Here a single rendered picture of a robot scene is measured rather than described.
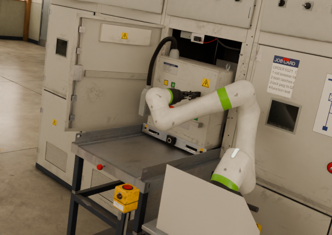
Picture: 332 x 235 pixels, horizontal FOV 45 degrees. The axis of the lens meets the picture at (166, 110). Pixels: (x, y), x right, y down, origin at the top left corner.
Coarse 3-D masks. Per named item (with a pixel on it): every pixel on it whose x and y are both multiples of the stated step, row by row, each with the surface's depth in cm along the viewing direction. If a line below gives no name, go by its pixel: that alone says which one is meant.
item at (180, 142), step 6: (144, 126) 270; (150, 126) 267; (156, 132) 263; (162, 132) 260; (162, 138) 260; (180, 138) 250; (180, 144) 250; (186, 144) 247; (192, 144) 244; (186, 150) 247; (204, 150) 238; (210, 150) 241
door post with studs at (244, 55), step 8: (256, 0) 224; (256, 8) 224; (256, 16) 225; (248, 32) 229; (248, 40) 229; (248, 48) 230; (240, 56) 234; (248, 56) 230; (240, 64) 234; (240, 72) 234; (232, 112) 240; (232, 120) 240; (232, 128) 241; (224, 136) 245; (232, 136) 241; (224, 144) 246; (224, 152) 246
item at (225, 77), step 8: (160, 56) 258; (168, 56) 263; (192, 64) 241; (200, 64) 248; (208, 64) 255; (224, 72) 233; (232, 72) 239; (224, 80) 236; (232, 80) 242; (216, 88) 232; (224, 112) 245; (216, 120) 241; (224, 120) 248; (208, 128) 237; (216, 128) 244; (208, 136) 240; (216, 136) 246; (208, 144) 242; (216, 144) 249
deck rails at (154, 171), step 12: (84, 132) 236; (96, 132) 243; (108, 132) 250; (120, 132) 258; (132, 132) 267; (144, 132) 276; (84, 144) 235; (192, 156) 227; (204, 156) 236; (216, 156) 247; (144, 168) 198; (156, 168) 205; (180, 168) 221; (144, 180) 200
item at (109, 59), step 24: (96, 24) 248; (120, 24) 256; (144, 24) 262; (72, 48) 243; (96, 48) 252; (120, 48) 261; (144, 48) 270; (72, 72) 246; (96, 72) 255; (120, 72) 264; (144, 72) 275; (72, 96) 251; (96, 96) 262; (120, 96) 271; (72, 120) 255; (96, 120) 267; (120, 120) 276; (144, 120) 286
